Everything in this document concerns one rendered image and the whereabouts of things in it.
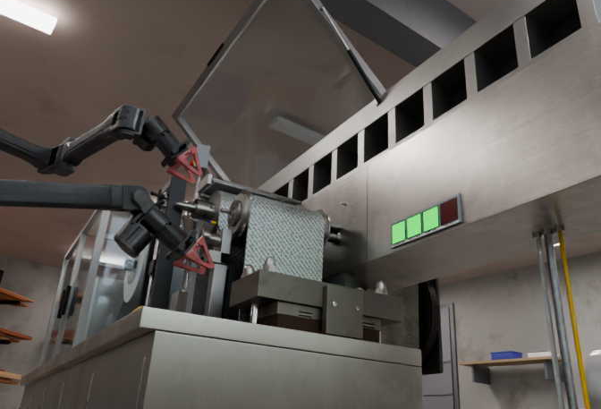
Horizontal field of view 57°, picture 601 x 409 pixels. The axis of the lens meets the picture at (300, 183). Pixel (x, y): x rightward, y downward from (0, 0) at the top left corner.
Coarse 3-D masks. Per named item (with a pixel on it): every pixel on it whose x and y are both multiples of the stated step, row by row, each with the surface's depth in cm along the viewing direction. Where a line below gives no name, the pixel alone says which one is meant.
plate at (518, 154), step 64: (576, 64) 106; (448, 128) 135; (512, 128) 116; (576, 128) 102; (384, 192) 152; (448, 192) 129; (512, 192) 112; (576, 192) 102; (384, 256) 145; (448, 256) 142; (512, 256) 139
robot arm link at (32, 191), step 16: (0, 192) 113; (16, 192) 115; (32, 192) 117; (48, 192) 119; (64, 192) 121; (80, 192) 123; (96, 192) 125; (112, 192) 126; (128, 192) 128; (64, 208) 122; (80, 208) 124; (96, 208) 126; (112, 208) 126; (128, 208) 128
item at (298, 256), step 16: (256, 240) 146; (272, 240) 149; (288, 240) 151; (304, 240) 154; (256, 256) 145; (272, 256) 147; (288, 256) 149; (304, 256) 152; (320, 256) 155; (288, 272) 148; (304, 272) 150; (320, 272) 153
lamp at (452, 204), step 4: (452, 200) 126; (444, 204) 128; (448, 204) 127; (452, 204) 126; (444, 208) 127; (448, 208) 126; (452, 208) 125; (444, 212) 127; (448, 212) 126; (452, 212) 125; (456, 212) 124; (444, 216) 127; (448, 216) 126; (452, 216) 125; (456, 216) 123; (444, 220) 126; (448, 220) 125; (452, 220) 124
